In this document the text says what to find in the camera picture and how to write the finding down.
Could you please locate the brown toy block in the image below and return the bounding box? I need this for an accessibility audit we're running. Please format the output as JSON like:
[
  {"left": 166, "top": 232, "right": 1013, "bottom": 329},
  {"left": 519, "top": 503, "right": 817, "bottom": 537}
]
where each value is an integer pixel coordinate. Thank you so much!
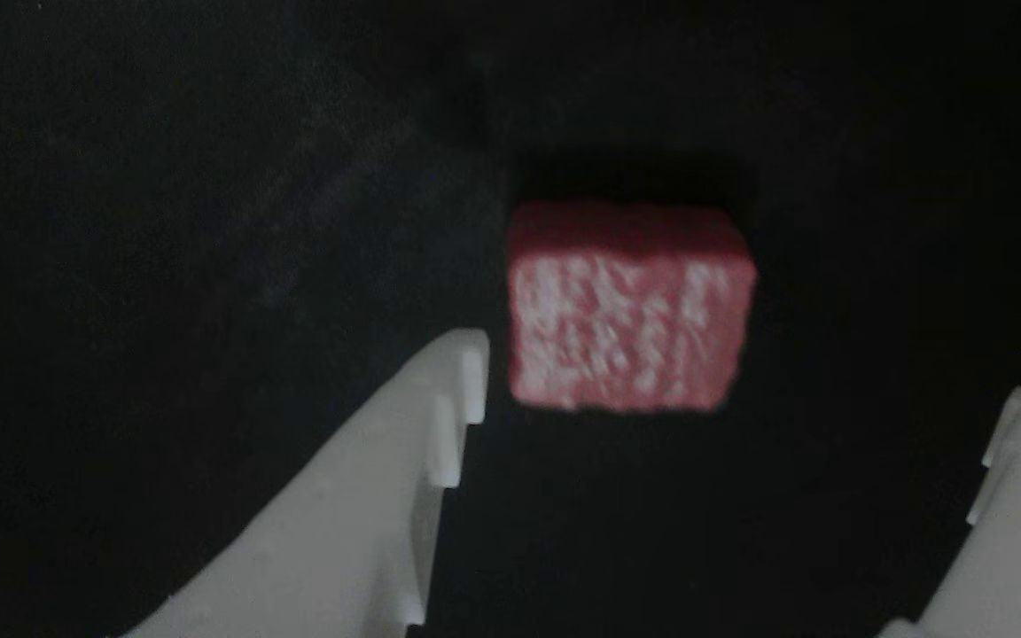
[{"left": 506, "top": 199, "right": 758, "bottom": 416}]

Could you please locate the black desk mat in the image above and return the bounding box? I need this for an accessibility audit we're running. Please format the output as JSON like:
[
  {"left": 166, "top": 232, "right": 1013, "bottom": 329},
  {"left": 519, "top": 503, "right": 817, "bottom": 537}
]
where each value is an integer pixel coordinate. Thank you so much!
[{"left": 0, "top": 0, "right": 1021, "bottom": 638}]

